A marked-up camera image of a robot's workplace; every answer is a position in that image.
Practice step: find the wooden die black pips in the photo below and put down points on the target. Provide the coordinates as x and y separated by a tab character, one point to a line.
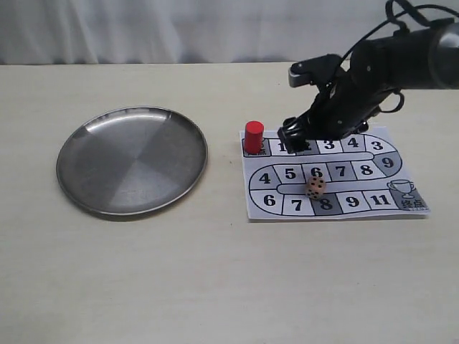
315	187

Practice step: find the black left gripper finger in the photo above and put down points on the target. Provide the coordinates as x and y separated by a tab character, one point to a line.
289	138

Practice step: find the round stainless steel plate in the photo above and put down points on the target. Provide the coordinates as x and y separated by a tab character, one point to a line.
132	161

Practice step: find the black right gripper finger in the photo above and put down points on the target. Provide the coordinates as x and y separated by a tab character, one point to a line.
300	123

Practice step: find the red cylinder game piece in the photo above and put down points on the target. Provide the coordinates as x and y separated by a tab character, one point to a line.
253	136

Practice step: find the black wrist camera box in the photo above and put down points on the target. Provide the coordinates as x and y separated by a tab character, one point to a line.
317	71

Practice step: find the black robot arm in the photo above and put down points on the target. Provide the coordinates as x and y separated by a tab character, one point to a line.
425	59

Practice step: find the white curtain backdrop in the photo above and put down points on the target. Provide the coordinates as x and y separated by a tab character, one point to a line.
172	32

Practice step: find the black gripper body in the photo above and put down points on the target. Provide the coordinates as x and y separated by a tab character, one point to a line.
344	105

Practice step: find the paper number game board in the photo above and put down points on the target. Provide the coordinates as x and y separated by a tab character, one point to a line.
364	175

